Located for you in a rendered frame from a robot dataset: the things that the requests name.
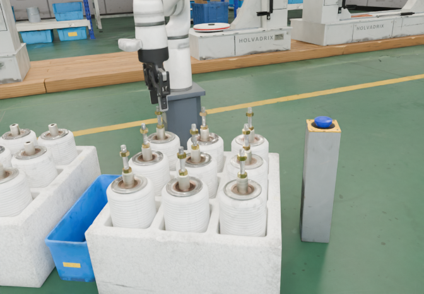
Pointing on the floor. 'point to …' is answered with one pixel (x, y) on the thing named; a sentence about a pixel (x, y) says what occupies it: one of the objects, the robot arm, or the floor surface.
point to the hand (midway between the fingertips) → (158, 102)
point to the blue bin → (78, 232)
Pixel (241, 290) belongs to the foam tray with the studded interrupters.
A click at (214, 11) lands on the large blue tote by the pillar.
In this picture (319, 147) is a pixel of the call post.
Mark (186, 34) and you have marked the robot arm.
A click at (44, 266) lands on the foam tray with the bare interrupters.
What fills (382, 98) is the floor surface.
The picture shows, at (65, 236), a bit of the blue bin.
